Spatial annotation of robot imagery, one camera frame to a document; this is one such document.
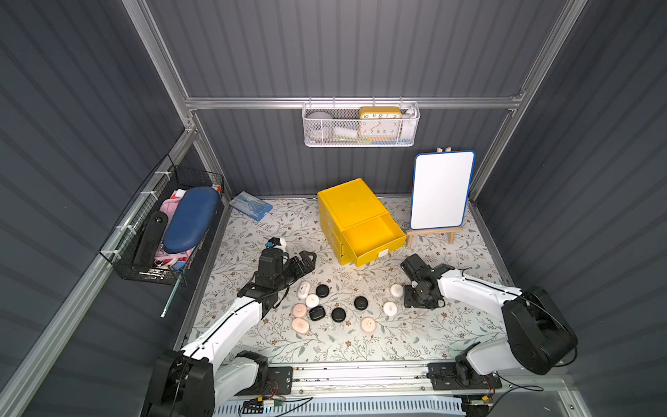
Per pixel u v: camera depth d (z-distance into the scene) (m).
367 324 0.82
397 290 0.89
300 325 0.81
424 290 0.65
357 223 0.83
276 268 0.67
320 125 0.83
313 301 0.88
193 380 0.39
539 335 0.43
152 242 0.64
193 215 0.68
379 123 0.89
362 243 0.87
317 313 0.85
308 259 0.77
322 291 0.91
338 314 0.85
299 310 0.85
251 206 1.16
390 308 0.86
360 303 0.87
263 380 0.65
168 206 0.72
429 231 0.98
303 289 0.89
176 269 0.64
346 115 0.87
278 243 0.78
